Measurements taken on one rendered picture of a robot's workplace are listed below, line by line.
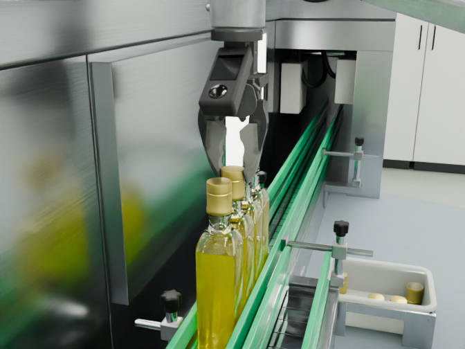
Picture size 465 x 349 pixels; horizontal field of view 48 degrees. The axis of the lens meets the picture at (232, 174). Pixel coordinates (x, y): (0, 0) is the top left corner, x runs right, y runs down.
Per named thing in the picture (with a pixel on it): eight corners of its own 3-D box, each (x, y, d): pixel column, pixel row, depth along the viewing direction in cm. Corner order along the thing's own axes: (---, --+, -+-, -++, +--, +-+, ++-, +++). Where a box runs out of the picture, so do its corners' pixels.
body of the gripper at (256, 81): (270, 112, 78) (272, 28, 74) (257, 124, 70) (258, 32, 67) (221, 109, 80) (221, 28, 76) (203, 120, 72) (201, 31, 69)
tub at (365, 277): (325, 287, 122) (327, 253, 119) (426, 302, 116) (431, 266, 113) (315, 330, 106) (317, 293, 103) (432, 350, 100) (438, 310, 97)
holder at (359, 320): (302, 286, 123) (304, 256, 121) (425, 304, 116) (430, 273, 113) (290, 327, 107) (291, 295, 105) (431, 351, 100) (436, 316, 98)
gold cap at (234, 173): (224, 191, 79) (224, 163, 77) (247, 193, 78) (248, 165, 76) (217, 199, 75) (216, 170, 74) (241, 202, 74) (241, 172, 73)
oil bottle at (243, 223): (221, 322, 87) (220, 203, 80) (253, 327, 86) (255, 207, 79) (210, 342, 82) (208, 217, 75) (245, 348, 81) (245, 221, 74)
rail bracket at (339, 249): (281, 271, 102) (284, 212, 98) (369, 284, 98) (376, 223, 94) (279, 279, 100) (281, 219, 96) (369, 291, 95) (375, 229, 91)
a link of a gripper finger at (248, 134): (273, 172, 79) (266, 112, 77) (265, 184, 74) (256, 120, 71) (254, 173, 80) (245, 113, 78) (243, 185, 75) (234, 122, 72)
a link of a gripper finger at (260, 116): (272, 147, 73) (264, 85, 71) (270, 150, 72) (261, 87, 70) (240, 150, 75) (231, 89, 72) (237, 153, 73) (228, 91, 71)
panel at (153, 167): (255, 144, 157) (257, 26, 146) (265, 145, 156) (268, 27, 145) (109, 302, 75) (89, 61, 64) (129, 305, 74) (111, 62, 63)
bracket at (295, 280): (290, 304, 104) (291, 273, 102) (338, 311, 102) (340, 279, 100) (286, 314, 101) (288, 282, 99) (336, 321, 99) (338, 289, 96)
